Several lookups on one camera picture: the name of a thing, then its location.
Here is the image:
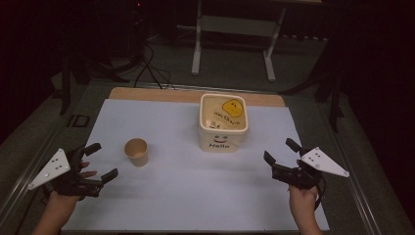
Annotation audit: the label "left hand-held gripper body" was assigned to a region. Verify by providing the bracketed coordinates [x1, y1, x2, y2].
[27, 146, 103, 199]

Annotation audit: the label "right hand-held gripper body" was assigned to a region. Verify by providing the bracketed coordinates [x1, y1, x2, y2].
[272, 146, 350, 190]

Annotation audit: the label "brown paper cup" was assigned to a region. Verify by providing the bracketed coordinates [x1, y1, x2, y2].
[123, 137, 150, 168]

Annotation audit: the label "cream square bin smiley face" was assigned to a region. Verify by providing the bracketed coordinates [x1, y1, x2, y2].
[198, 93, 250, 154]

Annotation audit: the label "person's left hand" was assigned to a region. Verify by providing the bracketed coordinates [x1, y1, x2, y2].
[48, 162, 98, 214]

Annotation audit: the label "person's right hand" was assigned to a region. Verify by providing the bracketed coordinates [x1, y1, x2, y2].
[288, 185, 320, 215]

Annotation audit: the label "black stand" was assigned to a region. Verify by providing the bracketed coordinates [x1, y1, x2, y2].
[279, 62, 346, 133]
[58, 48, 91, 116]

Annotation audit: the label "white table mat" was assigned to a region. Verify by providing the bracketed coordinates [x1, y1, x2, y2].
[62, 98, 331, 231]

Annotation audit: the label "aluminium frame rail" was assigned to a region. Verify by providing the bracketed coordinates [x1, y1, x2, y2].
[315, 101, 384, 235]
[0, 125, 65, 226]

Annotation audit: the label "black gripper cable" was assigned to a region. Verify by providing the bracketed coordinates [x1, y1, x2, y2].
[313, 176, 327, 211]

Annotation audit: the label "black rectangular bracket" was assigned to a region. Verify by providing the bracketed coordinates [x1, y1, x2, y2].
[67, 114, 91, 128]

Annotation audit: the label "black floor cables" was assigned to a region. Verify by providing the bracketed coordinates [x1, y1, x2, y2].
[131, 40, 177, 91]

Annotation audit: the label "white metal stand frame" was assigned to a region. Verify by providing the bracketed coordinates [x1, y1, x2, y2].
[191, 0, 289, 82]

